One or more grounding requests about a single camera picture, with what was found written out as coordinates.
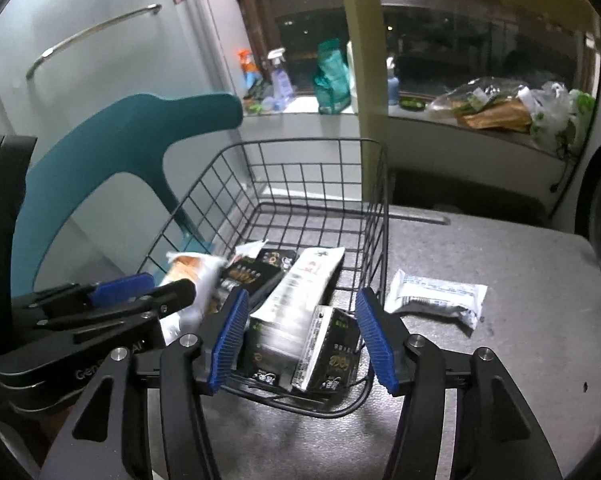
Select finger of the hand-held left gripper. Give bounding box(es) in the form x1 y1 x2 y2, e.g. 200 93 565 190
35 279 197 343
11 273 155 318

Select purple spray bottle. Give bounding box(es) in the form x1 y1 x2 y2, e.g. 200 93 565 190
266 48 294 104

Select orange spray bottle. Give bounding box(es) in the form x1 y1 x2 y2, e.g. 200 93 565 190
237 50 256 88

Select white and silver snack packet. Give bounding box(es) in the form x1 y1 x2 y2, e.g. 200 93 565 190
385 269 489 331

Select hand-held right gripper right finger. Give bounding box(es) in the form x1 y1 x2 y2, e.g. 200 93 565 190
355 286 564 480

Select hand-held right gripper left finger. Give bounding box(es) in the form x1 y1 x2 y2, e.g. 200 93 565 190
38 286 251 480

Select black tissue pack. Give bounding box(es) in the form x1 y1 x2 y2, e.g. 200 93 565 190
255 249 299 281
238 317 301 387
293 305 361 393
220 260 282 307

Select small green packets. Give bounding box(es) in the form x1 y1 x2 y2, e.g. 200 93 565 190
243 80 277 114

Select black wire basket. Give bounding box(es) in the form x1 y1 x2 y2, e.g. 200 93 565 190
140 138 391 418

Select white plastic bag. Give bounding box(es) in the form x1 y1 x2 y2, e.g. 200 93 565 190
518 81 597 158

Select green bag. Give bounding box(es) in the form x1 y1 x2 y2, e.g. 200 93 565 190
313 40 352 115

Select white packet red text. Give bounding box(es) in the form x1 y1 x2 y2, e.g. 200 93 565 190
250 246 347 361

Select blue pump bottle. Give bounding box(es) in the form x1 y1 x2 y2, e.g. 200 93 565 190
387 56 401 106

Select metal door handle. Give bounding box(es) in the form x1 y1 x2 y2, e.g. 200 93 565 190
26 4 162 80

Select white cracker packet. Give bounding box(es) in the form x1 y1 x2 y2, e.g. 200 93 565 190
158 251 227 347

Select brown paper bag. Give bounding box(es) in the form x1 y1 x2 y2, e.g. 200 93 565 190
458 100 534 134

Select black cable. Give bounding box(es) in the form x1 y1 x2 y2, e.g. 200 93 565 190
551 157 581 194

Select clear plastic bag of vegetables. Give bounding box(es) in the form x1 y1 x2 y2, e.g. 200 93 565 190
427 77 526 119

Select teal chair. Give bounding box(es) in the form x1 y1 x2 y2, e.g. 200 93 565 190
11 92 244 306

